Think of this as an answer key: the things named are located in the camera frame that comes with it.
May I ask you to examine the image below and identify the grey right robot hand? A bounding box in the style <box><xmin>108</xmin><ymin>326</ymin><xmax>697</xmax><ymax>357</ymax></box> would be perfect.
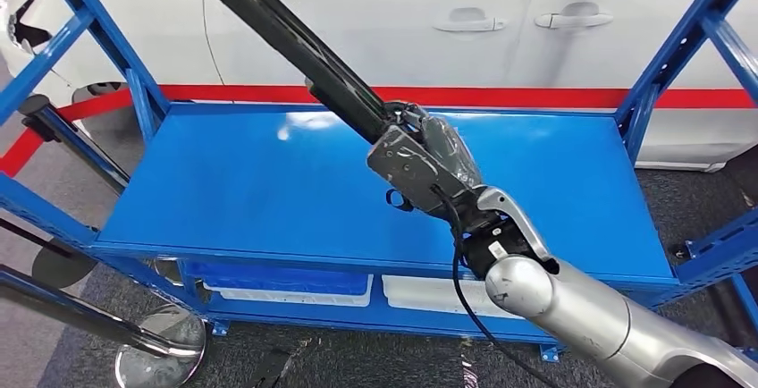
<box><xmin>384</xmin><ymin>100</ymin><xmax>484</xmax><ymax>190</ymax></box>

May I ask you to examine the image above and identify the long black plastic part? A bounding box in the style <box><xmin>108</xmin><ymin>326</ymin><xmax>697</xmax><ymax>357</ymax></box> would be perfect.
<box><xmin>77</xmin><ymin>0</ymin><xmax>404</xmax><ymax>147</ymax></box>

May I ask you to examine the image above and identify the blue metal shelf rack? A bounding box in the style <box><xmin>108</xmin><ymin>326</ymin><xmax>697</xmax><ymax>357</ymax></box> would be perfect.
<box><xmin>0</xmin><ymin>0</ymin><xmax>758</xmax><ymax>364</ymax></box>

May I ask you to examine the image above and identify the red barrier belt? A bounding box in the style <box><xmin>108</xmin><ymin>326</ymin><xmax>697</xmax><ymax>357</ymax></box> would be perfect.
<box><xmin>0</xmin><ymin>84</ymin><xmax>756</xmax><ymax>179</ymax></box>

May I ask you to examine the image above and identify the white car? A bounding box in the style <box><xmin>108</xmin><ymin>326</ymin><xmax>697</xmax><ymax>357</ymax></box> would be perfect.
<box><xmin>0</xmin><ymin>0</ymin><xmax>758</xmax><ymax>173</ymax></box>

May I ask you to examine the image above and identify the blue plastic crate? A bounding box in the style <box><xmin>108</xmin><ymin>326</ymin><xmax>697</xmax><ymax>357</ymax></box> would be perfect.
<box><xmin>183</xmin><ymin>260</ymin><xmax>369</xmax><ymax>298</ymax></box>

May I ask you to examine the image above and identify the white crate under blue crate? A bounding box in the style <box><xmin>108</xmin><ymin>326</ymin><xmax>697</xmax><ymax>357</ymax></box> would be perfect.
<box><xmin>201</xmin><ymin>275</ymin><xmax>375</xmax><ymax>308</ymax></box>

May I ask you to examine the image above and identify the clear floor tape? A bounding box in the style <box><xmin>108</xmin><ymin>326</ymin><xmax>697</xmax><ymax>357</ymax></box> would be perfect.
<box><xmin>459</xmin><ymin>355</ymin><xmax>481</xmax><ymax>388</ymax></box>

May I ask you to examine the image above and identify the wrist camera with black bracket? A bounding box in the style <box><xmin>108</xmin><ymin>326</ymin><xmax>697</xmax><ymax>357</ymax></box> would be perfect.
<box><xmin>366</xmin><ymin>126</ymin><xmax>475</xmax><ymax>221</ymax></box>

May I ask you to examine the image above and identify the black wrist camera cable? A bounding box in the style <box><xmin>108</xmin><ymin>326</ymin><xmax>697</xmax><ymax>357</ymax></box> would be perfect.
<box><xmin>431</xmin><ymin>183</ymin><xmax>558</xmax><ymax>388</ymax></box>

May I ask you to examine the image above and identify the black bracket at robot's left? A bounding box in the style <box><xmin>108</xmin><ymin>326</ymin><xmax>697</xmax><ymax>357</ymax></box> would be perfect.
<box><xmin>248</xmin><ymin>346</ymin><xmax>294</xmax><ymax>388</ymax></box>

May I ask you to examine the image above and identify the chrome stanchion post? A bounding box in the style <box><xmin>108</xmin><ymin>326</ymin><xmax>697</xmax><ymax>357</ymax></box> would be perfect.
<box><xmin>0</xmin><ymin>264</ymin><xmax>207</xmax><ymax>388</ymax></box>
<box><xmin>17</xmin><ymin>93</ymin><xmax>131</xmax><ymax>194</ymax></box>

